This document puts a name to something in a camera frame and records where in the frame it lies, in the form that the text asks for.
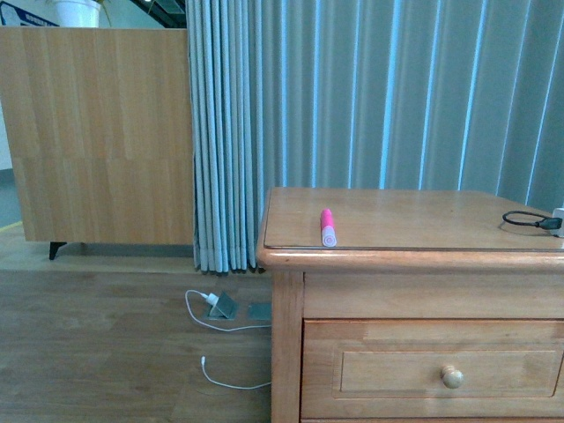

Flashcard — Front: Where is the pink marker with clear cap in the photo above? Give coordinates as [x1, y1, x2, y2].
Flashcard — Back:
[320, 208, 337, 248]

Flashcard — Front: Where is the wooden nightstand drawer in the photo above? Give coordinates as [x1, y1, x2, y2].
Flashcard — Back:
[301, 319, 563, 419]

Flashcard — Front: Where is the round wooden drawer knob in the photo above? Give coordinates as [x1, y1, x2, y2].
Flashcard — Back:
[441, 365, 464, 390]

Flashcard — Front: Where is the closed metal floor socket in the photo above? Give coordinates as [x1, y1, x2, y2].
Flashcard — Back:
[248, 302, 271, 322]

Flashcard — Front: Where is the white charger plug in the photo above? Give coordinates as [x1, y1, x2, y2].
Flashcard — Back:
[201, 293, 219, 307]

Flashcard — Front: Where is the open metal floor socket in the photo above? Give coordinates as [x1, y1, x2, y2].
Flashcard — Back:
[204, 292, 239, 320]

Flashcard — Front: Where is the grey-blue pleated curtain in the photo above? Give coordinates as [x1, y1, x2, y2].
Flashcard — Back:
[185, 1, 563, 273]

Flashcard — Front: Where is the wooden nightstand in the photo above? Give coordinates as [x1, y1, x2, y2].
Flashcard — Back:
[257, 188, 563, 422]

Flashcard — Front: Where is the light wooden cabinet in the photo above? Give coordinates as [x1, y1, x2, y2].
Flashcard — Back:
[1, 26, 194, 245]

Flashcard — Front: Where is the white plant pot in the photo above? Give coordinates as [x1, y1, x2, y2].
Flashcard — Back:
[53, 0, 101, 28]

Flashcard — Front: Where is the white charging cable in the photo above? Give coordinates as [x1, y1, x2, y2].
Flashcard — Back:
[184, 289, 272, 390]

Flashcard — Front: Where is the black cable loop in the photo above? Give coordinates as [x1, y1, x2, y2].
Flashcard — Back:
[502, 210, 561, 231]

